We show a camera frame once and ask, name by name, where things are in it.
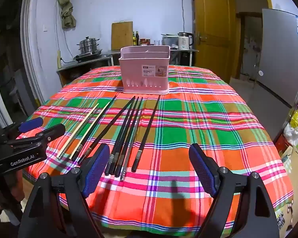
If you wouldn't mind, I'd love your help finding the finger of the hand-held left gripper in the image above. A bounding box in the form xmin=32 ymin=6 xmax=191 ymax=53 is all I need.
xmin=4 ymin=123 xmax=66 ymax=155
xmin=0 ymin=117 xmax=44 ymax=142

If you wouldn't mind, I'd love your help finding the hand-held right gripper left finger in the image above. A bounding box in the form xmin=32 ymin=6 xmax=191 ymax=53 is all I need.
xmin=18 ymin=142 xmax=111 ymax=238

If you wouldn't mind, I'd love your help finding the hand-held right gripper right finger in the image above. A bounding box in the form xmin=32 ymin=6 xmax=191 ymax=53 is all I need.
xmin=189 ymin=142 xmax=280 ymax=238

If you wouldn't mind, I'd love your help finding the black chopstick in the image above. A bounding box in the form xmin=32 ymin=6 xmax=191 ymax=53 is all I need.
xmin=72 ymin=95 xmax=117 ymax=161
xmin=115 ymin=97 xmax=143 ymax=177
xmin=105 ymin=97 xmax=135 ymax=176
xmin=77 ymin=95 xmax=136 ymax=165
xmin=110 ymin=96 xmax=140 ymax=175
xmin=132 ymin=94 xmax=161 ymax=173

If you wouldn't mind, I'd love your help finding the pink plastic utensil basket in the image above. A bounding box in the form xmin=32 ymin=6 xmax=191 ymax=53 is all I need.
xmin=118 ymin=45 xmax=170 ymax=95

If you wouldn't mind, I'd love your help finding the person's left hand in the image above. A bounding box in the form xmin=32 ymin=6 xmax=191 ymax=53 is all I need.
xmin=0 ymin=178 xmax=23 ymax=212

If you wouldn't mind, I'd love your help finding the plaid tablecloth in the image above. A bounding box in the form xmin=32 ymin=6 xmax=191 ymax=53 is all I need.
xmin=23 ymin=64 xmax=295 ymax=231

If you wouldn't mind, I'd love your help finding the low steel side table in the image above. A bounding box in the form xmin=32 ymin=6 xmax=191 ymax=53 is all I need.
xmin=57 ymin=55 xmax=112 ymax=87

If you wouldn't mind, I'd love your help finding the black cooktop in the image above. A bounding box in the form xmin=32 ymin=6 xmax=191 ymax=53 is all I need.
xmin=73 ymin=50 xmax=103 ymax=62

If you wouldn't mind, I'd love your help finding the printed cardboard box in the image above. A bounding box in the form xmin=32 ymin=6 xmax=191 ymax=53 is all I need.
xmin=274 ymin=145 xmax=298 ymax=231

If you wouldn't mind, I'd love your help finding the steel steamer pot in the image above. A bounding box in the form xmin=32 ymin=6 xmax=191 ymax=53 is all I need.
xmin=77 ymin=37 xmax=100 ymax=54

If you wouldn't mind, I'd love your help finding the white plastic bag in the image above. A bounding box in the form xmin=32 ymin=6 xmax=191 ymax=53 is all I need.
xmin=284 ymin=123 xmax=298 ymax=145

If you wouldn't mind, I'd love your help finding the steel kitchen counter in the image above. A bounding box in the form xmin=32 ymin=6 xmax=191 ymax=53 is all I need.
xmin=103 ymin=47 xmax=199 ymax=67

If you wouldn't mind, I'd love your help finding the wooden cutting board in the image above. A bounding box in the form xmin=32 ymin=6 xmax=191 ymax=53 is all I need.
xmin=111 ymin=21 xmax=134 ymax=51

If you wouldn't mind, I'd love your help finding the olive hanging cloth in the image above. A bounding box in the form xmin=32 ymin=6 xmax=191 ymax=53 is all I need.
xmin=58 ymin=0 xmax=77 ymax=29

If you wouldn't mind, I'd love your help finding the white electric kettle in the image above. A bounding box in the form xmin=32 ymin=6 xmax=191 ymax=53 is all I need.
xmin=177 ymin=32 xmax=194 ymax=50

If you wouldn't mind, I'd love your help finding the grey refrigerator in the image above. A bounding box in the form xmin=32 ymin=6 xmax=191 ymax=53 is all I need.
xmin=254 ymin=8 xmax=298 ymax=108

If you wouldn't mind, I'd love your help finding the yellow wooden door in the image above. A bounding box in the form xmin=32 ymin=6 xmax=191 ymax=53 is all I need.
xmin=192 ymin=0 xmax=236 ymax=85

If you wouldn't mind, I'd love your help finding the wall power cable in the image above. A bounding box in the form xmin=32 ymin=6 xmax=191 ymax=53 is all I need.
xmin=179 ymin=0 xmax=185 ymax=34

